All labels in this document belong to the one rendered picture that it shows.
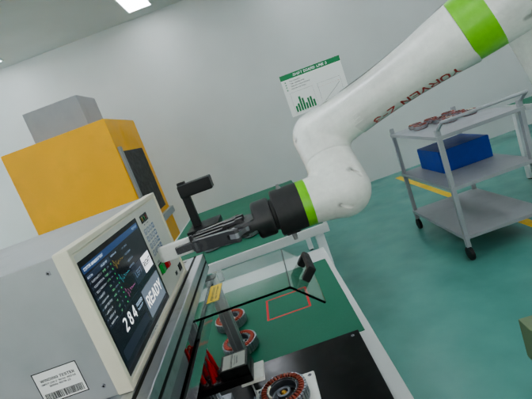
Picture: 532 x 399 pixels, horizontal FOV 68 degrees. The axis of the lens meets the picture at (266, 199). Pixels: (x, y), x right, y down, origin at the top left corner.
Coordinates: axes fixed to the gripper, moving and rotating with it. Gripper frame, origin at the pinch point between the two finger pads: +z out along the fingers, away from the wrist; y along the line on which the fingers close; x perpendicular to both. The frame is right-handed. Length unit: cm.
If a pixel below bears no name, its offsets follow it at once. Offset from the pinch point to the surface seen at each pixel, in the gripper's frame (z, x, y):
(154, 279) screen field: 4.3, -2.6, -6.1
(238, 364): -2.2, -28.7, 1.3
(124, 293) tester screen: 4.3, 0.8, -19.3
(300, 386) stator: -12.8, -38.9, 1.8
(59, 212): 191, 3, 327
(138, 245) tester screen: 4.3, 4.7, -6.6
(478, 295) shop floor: -115, -121, 140
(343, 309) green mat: -30, -46, 40
